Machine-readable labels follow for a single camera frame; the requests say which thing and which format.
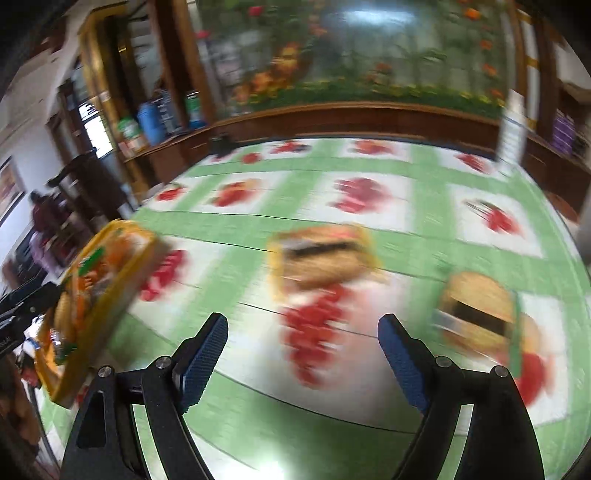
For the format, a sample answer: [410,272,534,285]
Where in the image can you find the round cracker green pack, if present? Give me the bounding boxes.
[432,270,522,377]

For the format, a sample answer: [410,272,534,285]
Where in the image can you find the left human hand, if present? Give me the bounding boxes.
[1,354,40,448]

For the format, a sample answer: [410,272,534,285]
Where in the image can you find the seated person in maroon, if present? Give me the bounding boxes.
[29,190,75,277]

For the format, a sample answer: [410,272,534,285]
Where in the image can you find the yellow rimmed snack tray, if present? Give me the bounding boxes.
[34,220,167,408]

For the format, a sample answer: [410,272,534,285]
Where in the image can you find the yellow square cracker pack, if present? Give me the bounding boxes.
[267,224,381,301]

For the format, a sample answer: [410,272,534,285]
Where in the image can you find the dark wooden chair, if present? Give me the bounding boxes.
[46,148,134,220]

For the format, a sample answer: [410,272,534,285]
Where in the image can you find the green fruit pattern tablecloth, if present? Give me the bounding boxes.
[36,136,588,480]

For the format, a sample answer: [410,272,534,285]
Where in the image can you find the small black box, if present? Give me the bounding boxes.
[208,133,239,159]

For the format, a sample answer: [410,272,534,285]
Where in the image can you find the green white bag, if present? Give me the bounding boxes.
[118,117,144,151]

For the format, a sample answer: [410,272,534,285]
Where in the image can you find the blue thermos jug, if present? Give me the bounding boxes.
[137,102,167,146]

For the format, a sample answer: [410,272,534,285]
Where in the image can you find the white spray bottle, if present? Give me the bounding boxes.
[496,90,527,176]

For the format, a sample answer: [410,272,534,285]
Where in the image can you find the green label bottle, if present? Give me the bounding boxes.
[184,91,206,129]

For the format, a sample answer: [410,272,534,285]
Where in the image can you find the purple bottles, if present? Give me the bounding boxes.
[551,110,576,157]

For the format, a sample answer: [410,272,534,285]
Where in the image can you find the floral glass cabinet partition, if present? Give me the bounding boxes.
[146,1,558,148]

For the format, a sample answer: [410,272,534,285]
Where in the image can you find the framed wall painting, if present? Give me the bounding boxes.
[0,157,25,223]

